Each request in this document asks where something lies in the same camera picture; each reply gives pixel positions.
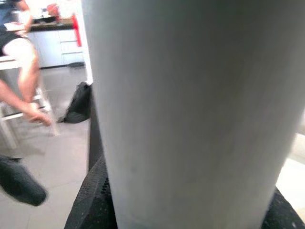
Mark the white kitchen cabinet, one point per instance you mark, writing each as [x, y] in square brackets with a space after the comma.
[54, 47]

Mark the red hanging cloth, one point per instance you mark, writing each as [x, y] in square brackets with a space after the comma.
[77, 31]

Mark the red container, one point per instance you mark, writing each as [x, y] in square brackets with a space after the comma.
[53, 10]

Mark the white plastic table leg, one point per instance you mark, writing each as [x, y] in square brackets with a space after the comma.
[190, 107]

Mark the white stool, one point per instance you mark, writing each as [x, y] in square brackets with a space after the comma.
[9, 62]

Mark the black backpack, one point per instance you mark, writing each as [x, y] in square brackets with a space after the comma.
[78, 105]

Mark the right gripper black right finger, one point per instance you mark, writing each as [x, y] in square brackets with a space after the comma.
[283, 217]

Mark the bystander bare hand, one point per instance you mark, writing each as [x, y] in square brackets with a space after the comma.
[35, 115]

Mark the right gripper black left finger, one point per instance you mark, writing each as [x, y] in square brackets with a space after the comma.
[93, 205]

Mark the black shorts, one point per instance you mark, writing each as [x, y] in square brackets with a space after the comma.
[7, 38]

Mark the black shoe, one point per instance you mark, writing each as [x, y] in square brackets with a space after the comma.
[21, 183]

